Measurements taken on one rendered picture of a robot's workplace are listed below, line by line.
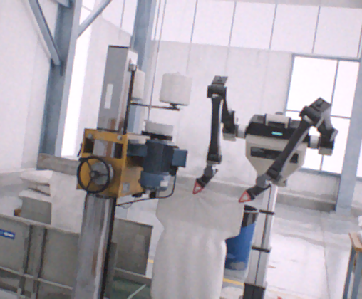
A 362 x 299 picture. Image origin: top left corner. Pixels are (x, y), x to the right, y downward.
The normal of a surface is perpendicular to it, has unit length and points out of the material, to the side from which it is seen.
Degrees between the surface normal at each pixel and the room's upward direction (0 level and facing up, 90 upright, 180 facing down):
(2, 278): 90
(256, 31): 90
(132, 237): 90
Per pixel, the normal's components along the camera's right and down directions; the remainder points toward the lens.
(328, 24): -0.30, 0.00
